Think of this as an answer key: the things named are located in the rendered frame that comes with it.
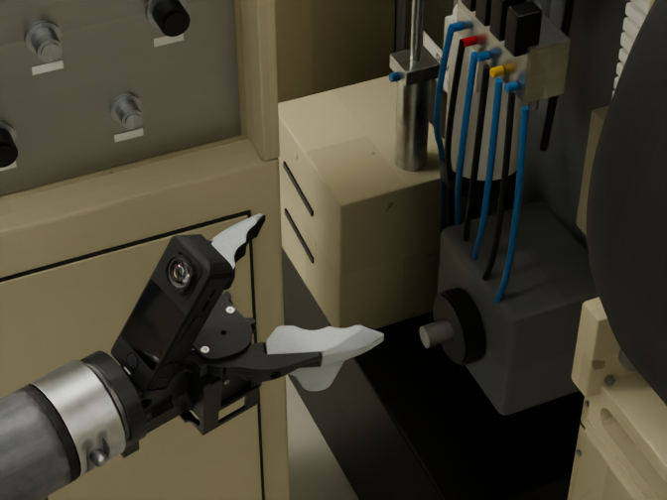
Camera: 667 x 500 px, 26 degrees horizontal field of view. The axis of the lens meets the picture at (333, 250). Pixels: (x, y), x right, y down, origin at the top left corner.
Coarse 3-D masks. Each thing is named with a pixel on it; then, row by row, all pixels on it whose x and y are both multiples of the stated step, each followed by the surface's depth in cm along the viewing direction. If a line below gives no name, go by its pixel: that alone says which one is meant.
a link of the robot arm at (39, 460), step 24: (0, 408) 98; (24, 408) 98; (48, 408) 98; (0, 432) 97; (24, 432) 97; (48, 432) 98; (0, 456) 96; (24, 456) 96; (48, 456) 97; (72, 456) 99; (0, 480) 96; (24, 480) 97; (48, 480) 98; (72, 480) 101
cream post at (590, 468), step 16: (576, 448) 162; (592, 448) 158; (576, 464) 163; (592, 464) 159; (576, 480) 164; (592, 480) 160; (608, 480) 156; (576, 496) 165; (592, 496) 161; (608, 496) 157; (624, 496) 153
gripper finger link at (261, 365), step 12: (252, 348) 105; (264, 348) 105; (228, 360) 104; (240, 360) 104; (252, 360) 104; (264, 360) 104; (276, 360) 104; (288, 360) 104; (300, 360) 104; (312, 360) 105; (228, 372) 104; (240, 372) 104; (252, 372) 104; (264, 372) 104; (276, 372) 105; (288, 372) 104
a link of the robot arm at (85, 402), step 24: (72, 360) 103; (48, 384) 100; (72, 384) 100; (96, 384) 100; (72, 408) 99; (96, 408) 99; (120, 408) 101; (72, 432) 98; (96, 432) 99; (120, 432) 100; (96, 456) 100
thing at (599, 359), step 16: (592, 304) 125; (592, 320) 124; (592, 336) 125; (608, 336) 125; (576, 352) 129; (592, 352) 126; (608, 352) 127; (576, 368) 130; (592, 368) 127; (608, 368) 128; (624, 368) 129; (576, 384) 131; (592, 384) 129; (608, 384) 129
